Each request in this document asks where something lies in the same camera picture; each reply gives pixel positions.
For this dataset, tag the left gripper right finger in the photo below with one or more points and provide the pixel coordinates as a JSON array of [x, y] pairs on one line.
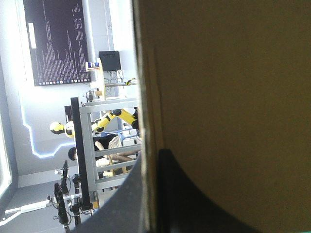
[[179, 206]]

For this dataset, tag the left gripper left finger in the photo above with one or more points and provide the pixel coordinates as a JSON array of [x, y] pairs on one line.
[[126, 208]]

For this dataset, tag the brown cardboard box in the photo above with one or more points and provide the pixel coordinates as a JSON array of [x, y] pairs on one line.
[[230, 92]]

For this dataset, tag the person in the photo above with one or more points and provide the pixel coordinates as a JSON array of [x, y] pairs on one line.
[[107, 143]]

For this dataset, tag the yellow robot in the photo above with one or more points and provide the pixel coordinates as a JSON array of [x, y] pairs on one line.
[[104, 121]]

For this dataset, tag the small black monitor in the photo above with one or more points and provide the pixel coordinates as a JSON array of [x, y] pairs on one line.
[[109, 60]]

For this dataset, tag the grey metal frame rack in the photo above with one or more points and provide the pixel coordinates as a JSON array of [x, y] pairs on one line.
[[85, 136]]

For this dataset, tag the dark wall display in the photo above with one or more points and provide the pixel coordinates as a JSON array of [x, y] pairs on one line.
[[57, 41]]

